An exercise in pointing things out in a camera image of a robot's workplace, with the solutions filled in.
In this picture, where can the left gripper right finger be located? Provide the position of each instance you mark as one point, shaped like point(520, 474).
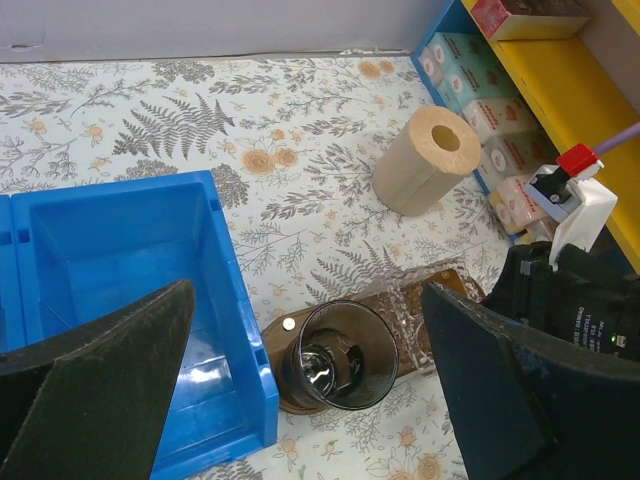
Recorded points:
point(527, 405)

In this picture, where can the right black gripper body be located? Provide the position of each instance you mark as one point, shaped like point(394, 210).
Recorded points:
point(582, 300)

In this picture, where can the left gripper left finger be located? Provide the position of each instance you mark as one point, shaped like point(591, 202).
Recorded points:
point(92, 402)

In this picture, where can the clear acrylic holder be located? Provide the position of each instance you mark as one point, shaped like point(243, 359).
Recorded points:
point(397, 298)

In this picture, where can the oval wooden tray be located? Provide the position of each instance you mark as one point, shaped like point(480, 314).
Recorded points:
point(347, 353)

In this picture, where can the blue double bin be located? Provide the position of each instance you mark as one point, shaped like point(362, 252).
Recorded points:
point(70, 256)

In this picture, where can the brown toilet paper roll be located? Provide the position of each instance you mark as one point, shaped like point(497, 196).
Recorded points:
point(434, 151)

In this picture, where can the colourful shelf unit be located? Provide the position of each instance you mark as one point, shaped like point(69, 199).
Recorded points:
point(575, 101)

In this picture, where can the red box on shelf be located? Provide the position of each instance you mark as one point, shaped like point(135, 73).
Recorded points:
point(514, 20)

